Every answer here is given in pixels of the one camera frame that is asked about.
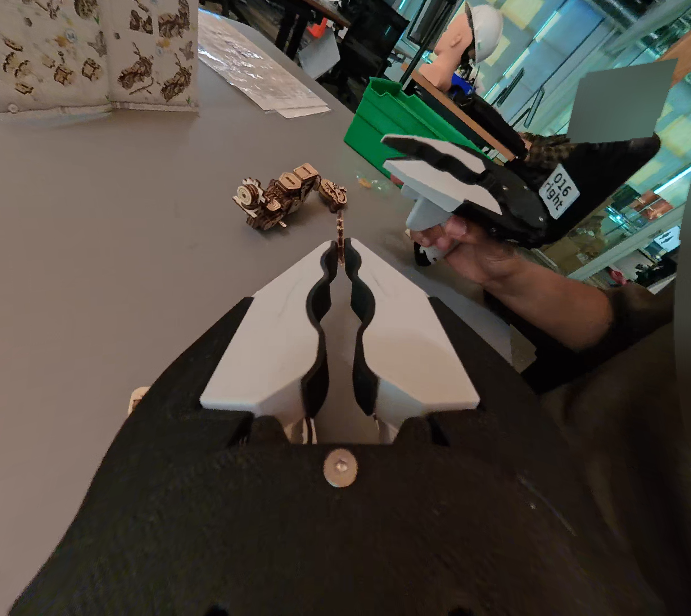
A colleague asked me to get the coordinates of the instruction booklet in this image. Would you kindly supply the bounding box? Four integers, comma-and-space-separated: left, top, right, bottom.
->
0, 0, 202, 114

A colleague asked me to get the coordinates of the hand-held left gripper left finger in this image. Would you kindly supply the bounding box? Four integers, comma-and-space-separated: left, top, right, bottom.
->
199, 239, 340, 439

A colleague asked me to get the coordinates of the mannequin head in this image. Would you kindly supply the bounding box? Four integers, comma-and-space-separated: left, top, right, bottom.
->
432, 14, 478, 90

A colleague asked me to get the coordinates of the person's right hand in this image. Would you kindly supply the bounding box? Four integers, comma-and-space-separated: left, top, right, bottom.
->
408, 216, 521, 286

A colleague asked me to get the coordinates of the clear plastic sleeve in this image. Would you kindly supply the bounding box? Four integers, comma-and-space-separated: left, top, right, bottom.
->
197, 8, 331, 119

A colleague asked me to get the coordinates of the wooden wheel assembly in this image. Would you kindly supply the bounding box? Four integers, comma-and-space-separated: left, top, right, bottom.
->
317, 177, 349, 213

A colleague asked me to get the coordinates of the green plastic bin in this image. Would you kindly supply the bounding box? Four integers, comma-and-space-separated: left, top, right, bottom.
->
344, 77, 508, 185

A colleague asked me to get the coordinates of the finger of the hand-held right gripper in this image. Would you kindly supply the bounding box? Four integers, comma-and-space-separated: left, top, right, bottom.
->
383, 158, 504, 229
379, 134, 490, 186

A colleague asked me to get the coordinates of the person's right forearm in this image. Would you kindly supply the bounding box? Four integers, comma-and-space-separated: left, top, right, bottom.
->
475, 254, 616, 352

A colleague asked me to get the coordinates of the white hard hat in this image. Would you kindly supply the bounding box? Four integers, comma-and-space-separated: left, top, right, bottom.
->
464, 1, 504, 63

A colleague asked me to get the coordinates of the grey desk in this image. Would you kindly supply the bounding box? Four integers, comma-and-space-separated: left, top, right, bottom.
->
0, 8, 535, 616

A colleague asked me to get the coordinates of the wooden motorcycle model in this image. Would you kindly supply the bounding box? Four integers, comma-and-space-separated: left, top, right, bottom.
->
232, 162, 322, 232

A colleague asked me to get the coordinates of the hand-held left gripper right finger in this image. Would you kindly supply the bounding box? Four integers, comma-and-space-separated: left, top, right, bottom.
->
343, 237, 481, 429

